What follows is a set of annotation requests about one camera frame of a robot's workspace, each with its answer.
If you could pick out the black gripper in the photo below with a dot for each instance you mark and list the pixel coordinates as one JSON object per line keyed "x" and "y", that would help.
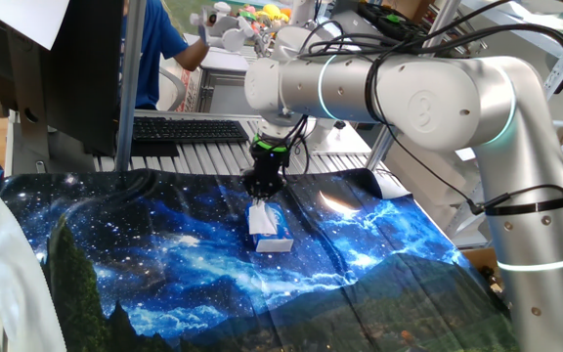
{"x": 268, "y": 166}

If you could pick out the white paper napkin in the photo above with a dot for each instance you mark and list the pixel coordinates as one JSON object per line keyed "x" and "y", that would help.
{"x": 262, "y": 220}

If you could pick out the bare person forearm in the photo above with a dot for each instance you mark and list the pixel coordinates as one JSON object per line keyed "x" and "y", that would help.
{"x": 192, "y": 55}

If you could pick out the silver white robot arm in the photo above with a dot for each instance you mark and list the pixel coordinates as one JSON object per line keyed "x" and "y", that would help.
{"x": 433, "y": 98}

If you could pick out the blue tissue pack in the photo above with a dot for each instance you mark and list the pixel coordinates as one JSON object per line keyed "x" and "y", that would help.
{"x": 284, "y": 227}

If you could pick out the black keyboard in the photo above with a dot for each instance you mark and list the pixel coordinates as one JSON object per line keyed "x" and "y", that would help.
{"x": 188, "y": 131}

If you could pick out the grey workbench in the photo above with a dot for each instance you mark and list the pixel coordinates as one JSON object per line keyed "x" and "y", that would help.
{"x": 228, "y": 95}

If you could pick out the black flat pad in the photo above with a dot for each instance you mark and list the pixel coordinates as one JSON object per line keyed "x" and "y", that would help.
{"x": 154, "y": 149}

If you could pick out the galaxy print tablecloth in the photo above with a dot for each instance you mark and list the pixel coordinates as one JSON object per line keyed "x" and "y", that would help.
{"x": 164, "y": 254}

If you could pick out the white box with red print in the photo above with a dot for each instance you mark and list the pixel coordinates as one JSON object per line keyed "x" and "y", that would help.
{"x": 192, "y": 93}

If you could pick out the white office chair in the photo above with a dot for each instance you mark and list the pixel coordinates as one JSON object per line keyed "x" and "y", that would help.
{"x": 178, "y": 88}

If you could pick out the white articulated haptic device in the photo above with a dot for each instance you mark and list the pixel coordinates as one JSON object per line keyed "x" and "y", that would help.
{"x": 232, "y": 39}

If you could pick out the white foam packaging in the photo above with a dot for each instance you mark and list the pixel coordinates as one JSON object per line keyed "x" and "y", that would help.
{"x": 423, "y": 205}

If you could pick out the person in blue shirt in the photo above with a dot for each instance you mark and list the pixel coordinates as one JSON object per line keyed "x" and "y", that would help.
{"x": 152, "y": 49}

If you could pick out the yellow toy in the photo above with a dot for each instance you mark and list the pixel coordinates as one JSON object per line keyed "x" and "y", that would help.
{"x": 272, "y": 11}

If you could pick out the small orange toy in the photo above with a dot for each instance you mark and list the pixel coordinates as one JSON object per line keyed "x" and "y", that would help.
{"x": 286, "y": 11}

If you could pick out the black plastic tray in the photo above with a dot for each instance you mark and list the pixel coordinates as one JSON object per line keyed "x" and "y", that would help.
{"x": 374, "y": 12}

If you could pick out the black computer monitor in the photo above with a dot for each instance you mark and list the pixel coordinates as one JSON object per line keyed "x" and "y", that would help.
{"x": 86, "y": 73}

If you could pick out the brown cardboard box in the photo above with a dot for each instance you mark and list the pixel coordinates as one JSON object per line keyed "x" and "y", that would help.
{"x": 479, "y": 256}

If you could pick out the grey monitor stand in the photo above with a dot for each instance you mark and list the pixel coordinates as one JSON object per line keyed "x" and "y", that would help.
{"x": 30, "y": 98}

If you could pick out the white cloth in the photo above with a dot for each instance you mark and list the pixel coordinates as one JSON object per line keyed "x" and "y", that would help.
{"x": 22, "y": 293}

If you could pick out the white paper sheet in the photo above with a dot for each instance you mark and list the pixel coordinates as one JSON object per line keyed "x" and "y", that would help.
{"x": 27, "y": 19}

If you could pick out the aluminium frame strut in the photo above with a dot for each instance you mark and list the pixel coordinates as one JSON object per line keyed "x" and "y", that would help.
{"x": 381, "y": 144}

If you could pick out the aluminium frame post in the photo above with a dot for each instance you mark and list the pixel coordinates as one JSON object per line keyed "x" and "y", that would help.
{"x": 130, "y": 98}

